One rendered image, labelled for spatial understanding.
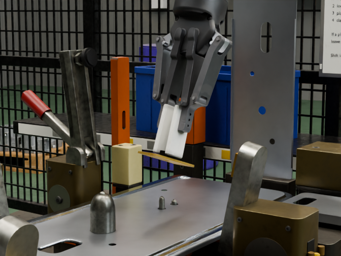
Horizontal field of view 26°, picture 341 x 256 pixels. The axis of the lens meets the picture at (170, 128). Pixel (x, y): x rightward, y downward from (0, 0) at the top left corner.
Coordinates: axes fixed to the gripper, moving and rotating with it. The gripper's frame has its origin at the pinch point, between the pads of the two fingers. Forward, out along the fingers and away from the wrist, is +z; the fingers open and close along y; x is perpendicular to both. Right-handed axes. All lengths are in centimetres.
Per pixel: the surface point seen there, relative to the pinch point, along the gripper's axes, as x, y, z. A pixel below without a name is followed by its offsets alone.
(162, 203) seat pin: 0.6, 0.5, 10.2
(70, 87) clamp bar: -8.5, -13.9, -3.4
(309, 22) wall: 775, -544, -297
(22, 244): -36.8, 22.4, 16.2
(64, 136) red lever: -5.4, -16.7, 3.5
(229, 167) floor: 397, -319, -35
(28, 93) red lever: -8.4, -24.2, -2.0
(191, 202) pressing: 6.0, 0.9, 9.1
